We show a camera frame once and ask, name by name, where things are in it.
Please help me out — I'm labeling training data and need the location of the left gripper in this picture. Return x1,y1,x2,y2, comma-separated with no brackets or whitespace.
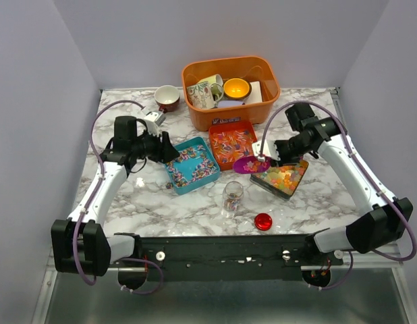
132,126,181,163

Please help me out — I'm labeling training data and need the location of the gold tin candy tray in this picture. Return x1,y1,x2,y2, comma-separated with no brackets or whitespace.
250,159,309,200

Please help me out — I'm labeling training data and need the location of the teal candy tray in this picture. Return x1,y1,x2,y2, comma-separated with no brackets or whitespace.
165,136,220,195

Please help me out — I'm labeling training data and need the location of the purple plastic scoop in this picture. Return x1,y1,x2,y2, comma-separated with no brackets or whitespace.
233,156,271,174

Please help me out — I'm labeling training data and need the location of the orange candy tray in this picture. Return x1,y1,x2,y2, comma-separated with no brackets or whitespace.
208,121,256,171

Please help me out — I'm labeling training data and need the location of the clear plastic jar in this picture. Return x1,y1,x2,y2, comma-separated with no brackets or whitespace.
223,181,244,216

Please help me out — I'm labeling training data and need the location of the orange plastic bin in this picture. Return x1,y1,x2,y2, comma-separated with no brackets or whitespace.
182,56,281,132

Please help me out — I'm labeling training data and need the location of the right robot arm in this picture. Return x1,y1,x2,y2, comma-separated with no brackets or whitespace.
278,101,417,265

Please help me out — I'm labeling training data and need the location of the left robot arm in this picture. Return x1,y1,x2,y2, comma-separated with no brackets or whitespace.
51,112,179,278

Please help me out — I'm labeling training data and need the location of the maroon white cup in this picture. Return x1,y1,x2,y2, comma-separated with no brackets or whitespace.
154,85,180,113

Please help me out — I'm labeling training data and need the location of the floral patterned mug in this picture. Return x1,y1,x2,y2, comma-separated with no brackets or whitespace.
186,74,224,110

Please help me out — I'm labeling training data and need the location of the lavender cup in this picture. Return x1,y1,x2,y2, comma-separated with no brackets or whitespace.
217,100,245,109

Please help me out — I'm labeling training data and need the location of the red jar lid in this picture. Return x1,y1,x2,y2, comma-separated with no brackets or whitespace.
254,213,273,232

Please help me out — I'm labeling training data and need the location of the orange black bowl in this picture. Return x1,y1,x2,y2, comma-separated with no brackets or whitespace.
223,78,252,100

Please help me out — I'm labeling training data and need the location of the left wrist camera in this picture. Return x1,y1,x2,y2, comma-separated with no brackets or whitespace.
143,111,166,136

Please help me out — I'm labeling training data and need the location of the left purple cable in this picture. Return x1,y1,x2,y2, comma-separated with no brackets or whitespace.
73,100,165,296

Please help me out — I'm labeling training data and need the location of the purple cable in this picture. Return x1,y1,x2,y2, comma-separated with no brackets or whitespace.
257,101,417,291
73,100,165,296

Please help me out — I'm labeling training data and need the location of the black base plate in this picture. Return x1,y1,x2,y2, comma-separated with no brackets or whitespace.
111,234,343,281

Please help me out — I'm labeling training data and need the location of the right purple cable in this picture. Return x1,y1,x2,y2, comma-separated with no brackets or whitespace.
257,101,417,291

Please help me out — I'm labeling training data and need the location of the aluminium rail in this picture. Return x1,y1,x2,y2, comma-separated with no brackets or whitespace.
46,243,403,271

